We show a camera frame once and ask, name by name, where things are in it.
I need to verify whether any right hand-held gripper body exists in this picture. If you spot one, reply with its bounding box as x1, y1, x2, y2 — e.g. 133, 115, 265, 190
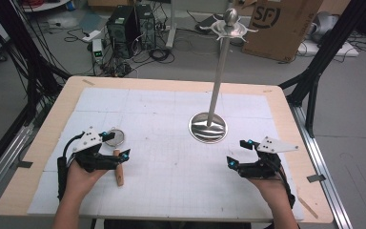
234, 135, 300, 181

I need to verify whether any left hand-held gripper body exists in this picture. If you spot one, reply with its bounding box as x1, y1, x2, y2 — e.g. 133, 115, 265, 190
71, 126, 118, 174

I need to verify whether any wooden-handled metal strainer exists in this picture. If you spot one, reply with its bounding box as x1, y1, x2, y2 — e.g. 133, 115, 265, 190
104, 127, 127, 187

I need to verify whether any silver metal utensil stand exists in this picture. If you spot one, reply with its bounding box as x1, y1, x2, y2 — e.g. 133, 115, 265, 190
188, 7, 259, 145

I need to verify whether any person's right hand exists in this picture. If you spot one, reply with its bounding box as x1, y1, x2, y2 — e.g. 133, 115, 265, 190
247, 176, 293, 209

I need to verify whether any person's left hand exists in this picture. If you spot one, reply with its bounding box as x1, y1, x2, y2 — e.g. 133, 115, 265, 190
64, 158, 110, 202

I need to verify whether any white grid mat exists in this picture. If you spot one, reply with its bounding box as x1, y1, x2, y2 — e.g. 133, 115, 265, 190
27, 87, 305, 223

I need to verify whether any thin wooden stick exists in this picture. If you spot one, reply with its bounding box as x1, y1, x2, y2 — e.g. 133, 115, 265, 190
298, 196, 319, 220

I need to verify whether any white device with green light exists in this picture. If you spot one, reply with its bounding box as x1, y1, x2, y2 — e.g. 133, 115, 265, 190
91, 38, 105, 63

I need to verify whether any white power strip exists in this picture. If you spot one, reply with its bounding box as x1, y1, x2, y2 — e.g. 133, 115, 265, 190
81, 29, 103, 43

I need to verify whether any large black computer tower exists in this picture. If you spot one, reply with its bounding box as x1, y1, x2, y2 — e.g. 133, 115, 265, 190
106, 5, 141, 59

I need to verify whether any slim black computer tower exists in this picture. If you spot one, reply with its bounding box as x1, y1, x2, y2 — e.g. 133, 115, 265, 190
135, 3, 157, 51

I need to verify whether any brown cardboard box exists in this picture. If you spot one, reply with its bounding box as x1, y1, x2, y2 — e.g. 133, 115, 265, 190
241, 0, 324, 63

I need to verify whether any flat black device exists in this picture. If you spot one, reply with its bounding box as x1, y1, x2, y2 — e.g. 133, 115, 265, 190
194, 13, 224, 34

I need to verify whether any flat white board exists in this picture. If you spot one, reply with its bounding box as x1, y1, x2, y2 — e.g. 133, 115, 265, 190
297, 40, 360, 58

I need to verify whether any round white table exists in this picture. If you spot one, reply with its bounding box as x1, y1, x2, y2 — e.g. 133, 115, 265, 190
21, 0, 71, 13

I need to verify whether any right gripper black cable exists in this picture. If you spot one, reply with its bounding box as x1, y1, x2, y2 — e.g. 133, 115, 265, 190
265, 156, 297, 209

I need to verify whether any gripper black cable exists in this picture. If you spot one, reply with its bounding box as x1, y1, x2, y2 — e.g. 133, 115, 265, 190
56, 133, 87, 201
265, 156, 297, 209

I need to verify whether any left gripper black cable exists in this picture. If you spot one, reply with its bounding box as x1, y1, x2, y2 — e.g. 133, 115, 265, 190
56, 133, 87, 201

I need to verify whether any aluminium rail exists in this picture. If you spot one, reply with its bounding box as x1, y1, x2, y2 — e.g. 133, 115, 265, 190
0, 125, 34, 208
288, 103, 354, 229

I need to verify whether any coiled black cable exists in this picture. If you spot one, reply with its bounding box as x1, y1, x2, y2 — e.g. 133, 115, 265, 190
148, 47, 176, 65

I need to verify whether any black frame strut with cables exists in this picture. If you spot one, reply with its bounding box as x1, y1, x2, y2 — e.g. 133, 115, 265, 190
0, 0, 72, 184

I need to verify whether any white metal post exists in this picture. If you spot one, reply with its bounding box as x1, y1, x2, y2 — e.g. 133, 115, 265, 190
166, 0, 177, 50

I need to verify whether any black forked frame strut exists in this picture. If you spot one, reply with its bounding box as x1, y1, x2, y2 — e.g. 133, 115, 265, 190
279, 0, 366, 138

